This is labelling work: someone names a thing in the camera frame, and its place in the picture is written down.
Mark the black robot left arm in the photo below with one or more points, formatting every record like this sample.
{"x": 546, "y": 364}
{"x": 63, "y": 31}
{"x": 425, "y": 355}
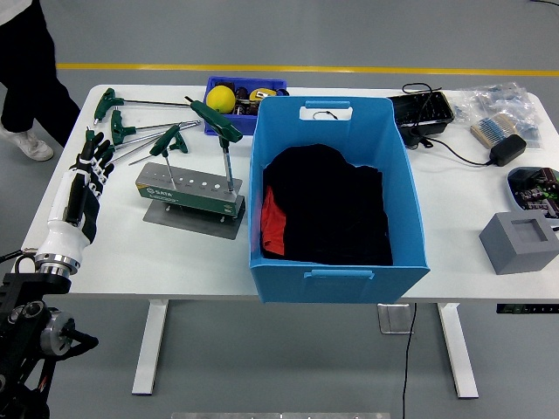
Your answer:
{"x": 22, "y": 288}

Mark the black plastic tray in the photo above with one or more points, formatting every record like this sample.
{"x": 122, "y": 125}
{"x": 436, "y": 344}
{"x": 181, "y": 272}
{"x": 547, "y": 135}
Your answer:
{"x": 419, "y": 109}

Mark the red cloth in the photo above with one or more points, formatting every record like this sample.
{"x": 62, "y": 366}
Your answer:
{"x": 273, "y": 222}

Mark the black cloth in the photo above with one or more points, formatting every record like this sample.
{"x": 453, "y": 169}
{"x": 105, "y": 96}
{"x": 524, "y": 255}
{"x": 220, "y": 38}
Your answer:
{"x": 371, "y": 218}

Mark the black table control panel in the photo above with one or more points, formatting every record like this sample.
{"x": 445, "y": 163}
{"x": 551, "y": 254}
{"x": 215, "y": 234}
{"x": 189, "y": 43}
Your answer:
{"x": 524, "y": 308}

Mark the green metal wrench stand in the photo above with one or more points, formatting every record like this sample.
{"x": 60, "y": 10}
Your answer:
{"x": 188, "y": 201}

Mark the yellow tape measure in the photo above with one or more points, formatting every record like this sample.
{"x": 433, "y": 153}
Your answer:
{"x": 262, "y": 94}

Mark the yellow ball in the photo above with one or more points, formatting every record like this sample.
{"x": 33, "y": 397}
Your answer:
{"x": 220, "y": 98}

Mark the person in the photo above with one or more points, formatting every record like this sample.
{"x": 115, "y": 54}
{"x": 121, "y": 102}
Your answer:
{"x": 26, "y": 65}

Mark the white table leg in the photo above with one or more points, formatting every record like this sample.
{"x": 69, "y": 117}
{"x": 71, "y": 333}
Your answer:
{"x": 458, "y": 349}
{"x": 150, "y": 349}

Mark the metal floor plate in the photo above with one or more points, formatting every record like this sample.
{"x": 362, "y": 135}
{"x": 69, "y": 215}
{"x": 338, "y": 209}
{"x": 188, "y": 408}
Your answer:
{"x": 393, "y": 318}

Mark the dark brown round spool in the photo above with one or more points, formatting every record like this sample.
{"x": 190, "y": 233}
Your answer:
{"x": 241, "y": 92}

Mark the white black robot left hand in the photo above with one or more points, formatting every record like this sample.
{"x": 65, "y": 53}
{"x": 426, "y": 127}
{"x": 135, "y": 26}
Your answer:
{"x": 65, "y": 235}

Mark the large blue plastic box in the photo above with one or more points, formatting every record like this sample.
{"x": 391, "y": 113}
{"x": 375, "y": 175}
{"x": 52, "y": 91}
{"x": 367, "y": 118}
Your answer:
{"x": 332, "y": 288}

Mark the grey block with square recess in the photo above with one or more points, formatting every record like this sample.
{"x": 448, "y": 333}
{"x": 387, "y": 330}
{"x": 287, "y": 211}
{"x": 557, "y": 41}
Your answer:
{"x": 515, "y": 257}

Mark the pale blue oval tray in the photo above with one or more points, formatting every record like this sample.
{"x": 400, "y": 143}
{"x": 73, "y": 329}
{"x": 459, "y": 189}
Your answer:
{"x": 513, "y": 185}

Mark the black power adapter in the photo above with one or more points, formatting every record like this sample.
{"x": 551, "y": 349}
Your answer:
{"x": 506, "y": 150}

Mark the clear plastic parts bags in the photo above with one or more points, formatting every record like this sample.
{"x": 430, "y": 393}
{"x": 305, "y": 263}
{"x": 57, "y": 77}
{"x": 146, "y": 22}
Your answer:
{"x": 502, "y": 98}

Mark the resistor tape bundle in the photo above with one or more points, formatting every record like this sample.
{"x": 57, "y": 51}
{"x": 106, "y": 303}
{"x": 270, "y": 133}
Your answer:
{"x": 491, "y": 128}

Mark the small blue parts bin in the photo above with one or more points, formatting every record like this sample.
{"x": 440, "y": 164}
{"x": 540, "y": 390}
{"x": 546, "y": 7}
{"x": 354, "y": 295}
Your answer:
{"x": 246, "y": 121}

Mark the electronic circuit boards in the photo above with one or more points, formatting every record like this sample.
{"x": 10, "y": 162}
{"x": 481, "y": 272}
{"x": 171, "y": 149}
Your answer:
{"x": 537, "y": 187}

